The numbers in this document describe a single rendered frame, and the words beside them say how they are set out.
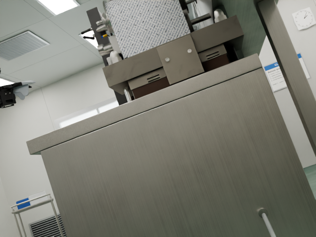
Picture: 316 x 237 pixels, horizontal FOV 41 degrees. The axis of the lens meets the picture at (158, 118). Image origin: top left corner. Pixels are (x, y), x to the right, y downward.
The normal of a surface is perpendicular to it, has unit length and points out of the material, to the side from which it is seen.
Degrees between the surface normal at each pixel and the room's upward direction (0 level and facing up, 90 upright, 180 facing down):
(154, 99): 90
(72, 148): 90
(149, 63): 90
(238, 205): 90
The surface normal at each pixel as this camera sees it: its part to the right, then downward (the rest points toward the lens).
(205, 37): -0.15, -0.08
